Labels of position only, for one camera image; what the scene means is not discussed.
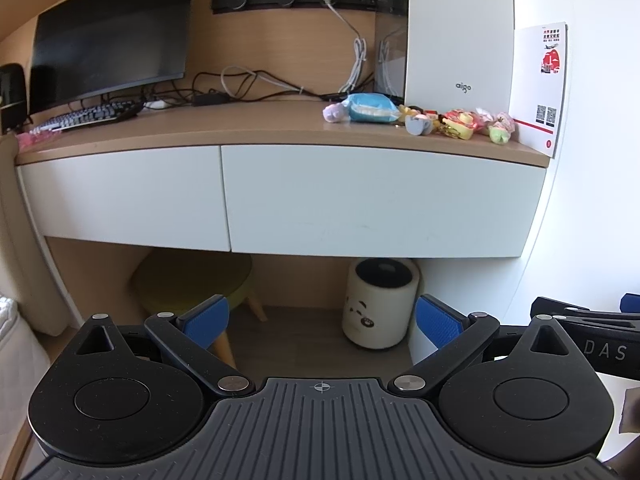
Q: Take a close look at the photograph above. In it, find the pink toy figure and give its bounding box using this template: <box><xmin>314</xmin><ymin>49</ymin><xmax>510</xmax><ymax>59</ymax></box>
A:
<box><xmin>442</xmin><ymin>108</ymin><xmax>478</xmax><ymax>128</ymax></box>

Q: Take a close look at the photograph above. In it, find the white computer case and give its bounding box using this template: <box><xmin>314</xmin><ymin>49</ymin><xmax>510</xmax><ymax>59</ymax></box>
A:
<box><xmin>375</xmin><ymin>0</ymin><xmax>516</xmax><ymax>116</ymax></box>

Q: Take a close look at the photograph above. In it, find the blue grey toy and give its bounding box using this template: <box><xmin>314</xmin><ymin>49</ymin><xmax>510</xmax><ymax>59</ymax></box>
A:
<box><xmin>404</xmin><ymin>115</ymin><xmax>434</xmax><ymax>137</ymax></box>

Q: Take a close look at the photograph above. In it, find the white mattress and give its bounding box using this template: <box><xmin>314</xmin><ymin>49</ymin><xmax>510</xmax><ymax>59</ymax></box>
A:
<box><xmin>0</xmin><ymin>295</ymin><xmax>51</xmax><ymax>411</ymax></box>

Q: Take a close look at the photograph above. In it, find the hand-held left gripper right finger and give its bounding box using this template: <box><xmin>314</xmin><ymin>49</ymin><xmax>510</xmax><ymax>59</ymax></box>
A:
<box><xmin>389</xmin><ymin>294</ymin><xmax>583</xmax><ymax>395</ymax></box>

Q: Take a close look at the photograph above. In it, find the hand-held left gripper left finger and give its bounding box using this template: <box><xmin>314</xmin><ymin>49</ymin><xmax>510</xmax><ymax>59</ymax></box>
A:
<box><xmin>67</xmin><ymin>296</ymin><xmax>253</xmax><ymax>396</ymax></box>

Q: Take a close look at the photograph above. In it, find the pink plastic item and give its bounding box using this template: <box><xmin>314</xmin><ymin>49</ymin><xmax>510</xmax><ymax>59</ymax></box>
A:
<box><xmin>15</xmin><ymin>127</ymin><xmax>57</xmax><ymax>151</ymax></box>

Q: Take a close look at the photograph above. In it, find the white wrapped toy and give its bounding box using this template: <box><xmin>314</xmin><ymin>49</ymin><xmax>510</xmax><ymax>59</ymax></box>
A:
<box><xmin>475</xmin><ymin>108</ymin><xmax>497</xmax><ymax>136</ymax></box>

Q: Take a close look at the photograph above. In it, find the black keyboard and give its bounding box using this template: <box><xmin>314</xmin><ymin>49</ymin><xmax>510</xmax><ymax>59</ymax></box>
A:
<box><xmin>30</xmin><ymin>100</ymin><xmax>143</xmax><ymax>133</ymax></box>

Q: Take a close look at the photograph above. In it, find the black speaker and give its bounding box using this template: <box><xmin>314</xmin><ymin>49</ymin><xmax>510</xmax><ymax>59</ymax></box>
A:
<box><xmin>0</xmin><ymin>63</ymin><xmax>27</xmax><ymax>135</ymax></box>

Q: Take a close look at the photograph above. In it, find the black power adapter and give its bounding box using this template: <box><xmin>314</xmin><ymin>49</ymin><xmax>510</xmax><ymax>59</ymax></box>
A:
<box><xmin>192</xmin><ymin>91</ymin><xmax>231</xmax><ymax>107</ymax></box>

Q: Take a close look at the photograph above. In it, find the light blue packet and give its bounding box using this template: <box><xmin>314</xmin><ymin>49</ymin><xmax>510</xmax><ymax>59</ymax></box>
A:
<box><xmin>345</xmin><ymin>92</ymin><xmax>403</xmax><ymax>125</ymax></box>

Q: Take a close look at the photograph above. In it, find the green stool with wooden legs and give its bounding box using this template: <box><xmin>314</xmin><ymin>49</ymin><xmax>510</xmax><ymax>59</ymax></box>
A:
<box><xmin>131</xmin><ymin>250</ymin><xmax>268</xmax><ymax>367</ymax></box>

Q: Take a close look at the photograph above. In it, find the white bin with panda print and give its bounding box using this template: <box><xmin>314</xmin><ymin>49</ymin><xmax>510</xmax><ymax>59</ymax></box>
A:
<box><xmin>342</xmin><ymin>257</ymin><xmax>420</xmax><ymax>351</ymax></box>

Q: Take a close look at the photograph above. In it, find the white plug with cable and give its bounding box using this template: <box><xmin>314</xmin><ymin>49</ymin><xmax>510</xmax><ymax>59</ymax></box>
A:
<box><xmin>320</xmin><ymin>0</ymin><xmax>368</xmax><ymax>96</ymax></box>

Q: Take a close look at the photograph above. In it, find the white looped cable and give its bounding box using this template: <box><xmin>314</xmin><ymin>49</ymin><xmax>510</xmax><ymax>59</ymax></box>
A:
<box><xmin>220</xmin><ymin>65</ymin><xmax>306</xmax><ymax>99</ymax></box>

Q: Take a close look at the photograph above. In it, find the white red printed card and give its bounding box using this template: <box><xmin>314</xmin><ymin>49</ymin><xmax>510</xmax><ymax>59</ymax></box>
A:
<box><xmin>509</xmin><ymin>22</ymin><xmax>569</xmax><ymax>158</ymax></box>

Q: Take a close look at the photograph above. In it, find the black cable bundle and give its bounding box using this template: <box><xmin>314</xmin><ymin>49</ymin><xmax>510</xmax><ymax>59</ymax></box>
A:
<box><xmin>145</xmin><ymin>71</ymin><xmax>351</xmax><ymax>107</ymax></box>

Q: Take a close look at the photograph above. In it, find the narrow white drawer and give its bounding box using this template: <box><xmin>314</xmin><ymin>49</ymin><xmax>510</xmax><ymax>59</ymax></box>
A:
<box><xmin>17</xmin><ymin>145</ymin><xmax>233</xmax><ymax>253</ymax></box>

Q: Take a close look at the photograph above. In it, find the purple plush toy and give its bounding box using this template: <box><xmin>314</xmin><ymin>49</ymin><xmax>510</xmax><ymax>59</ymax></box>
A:
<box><xmin>322</xmin><ymin>102</ymin><xmax>350</xmax><ymax>124</ymax></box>

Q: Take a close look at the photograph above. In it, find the black computer monitor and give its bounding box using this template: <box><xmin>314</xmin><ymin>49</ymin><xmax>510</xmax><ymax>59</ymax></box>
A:
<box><xmin>27</xmin><ymin>0</ymin><xmax>197</xmax><ymax>116</ymax></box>

